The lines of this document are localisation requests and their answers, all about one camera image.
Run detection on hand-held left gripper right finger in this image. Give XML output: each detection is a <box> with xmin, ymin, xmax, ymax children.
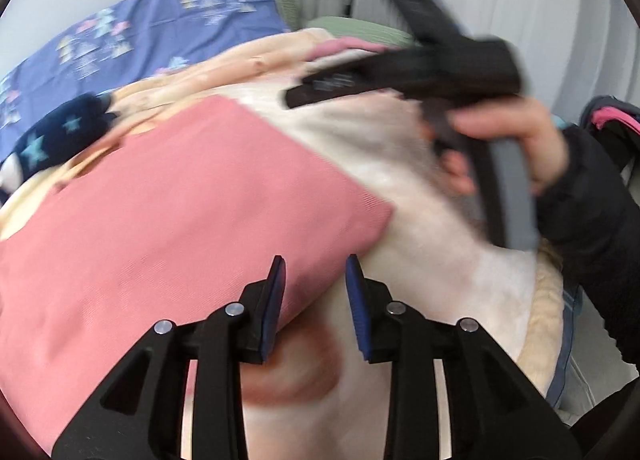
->
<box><xmin>345</xmin><ymin>254</ymin><xmax>583</xmax><ymax>460</ymax></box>

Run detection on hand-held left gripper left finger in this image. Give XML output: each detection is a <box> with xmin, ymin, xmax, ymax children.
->
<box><xmin>51</xmin><ymin>254</ymin><xmax>288</xmax><ymax>460</ymax></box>

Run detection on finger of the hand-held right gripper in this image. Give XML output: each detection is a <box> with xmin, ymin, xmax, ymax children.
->
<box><xmin>284</xmin><ymin>47</ymin><xmax>427</xmax><ymax>110</ymax></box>

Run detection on pink long-sleeve shirt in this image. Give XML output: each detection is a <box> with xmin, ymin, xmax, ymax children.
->
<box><xmin>0</xmin><ymin>94</ymin><xmax>396</xmax><ymax>441</ymax></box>

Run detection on person's right forearm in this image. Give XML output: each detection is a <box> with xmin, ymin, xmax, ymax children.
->
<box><xmin>534</xmin><ymin>123</ymin><xmax>640</xmax><ymax>366</ymax></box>

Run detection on person's right hand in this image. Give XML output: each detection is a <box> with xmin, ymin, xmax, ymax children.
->
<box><xmin>440</xmin><ymin>98</ymin><xmax>571</xmax><ymax>196</ymax></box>

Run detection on pink folded garment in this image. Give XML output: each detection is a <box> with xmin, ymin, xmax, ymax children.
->
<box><xmin>305</xmin><ymin>38</ymin><xmax>397</xmax><ymax>62</ymax></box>

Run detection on green pillow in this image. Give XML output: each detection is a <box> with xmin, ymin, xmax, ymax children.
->
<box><xmin>305</xmin><ymin>15</ymin><xmax>417</xmax><ymax>49</ymax></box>

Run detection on green cushion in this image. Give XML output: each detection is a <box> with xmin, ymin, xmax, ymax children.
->
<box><xmin>277</xmin><ymin>0</ymin><xmax>302</xmax><ymax>27</ymax></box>

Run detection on white pleated curtain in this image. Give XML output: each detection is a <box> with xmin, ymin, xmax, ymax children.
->
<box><xmin>295</xmin><ymin>0</ymin><xmax>640</xmax><ymax>117</ymax></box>

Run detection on yellow fleece blanket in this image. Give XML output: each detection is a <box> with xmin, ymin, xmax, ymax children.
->
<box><xmin>0</xmin><ymin>28</ymin><xmax>581</xmax><ymax>460</ymax></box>

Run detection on grey and pink backpack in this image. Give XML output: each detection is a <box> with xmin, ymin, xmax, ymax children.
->
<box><xmin>579</xmin><ymin>95</ymin><xmax>640</xmax><ymax>176</ymax></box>

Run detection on blue tree-print sheet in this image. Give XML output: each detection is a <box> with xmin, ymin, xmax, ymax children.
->
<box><xmin>0</xmin><ymin>0</ymin><xmax>294</xmax><ymax>161</ymax></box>

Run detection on navy star-print plush cloth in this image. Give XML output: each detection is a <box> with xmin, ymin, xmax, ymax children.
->
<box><xmin>12</xmin><ymin>93</ymin><xmax>119</xmax><ymax>176</ymax></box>

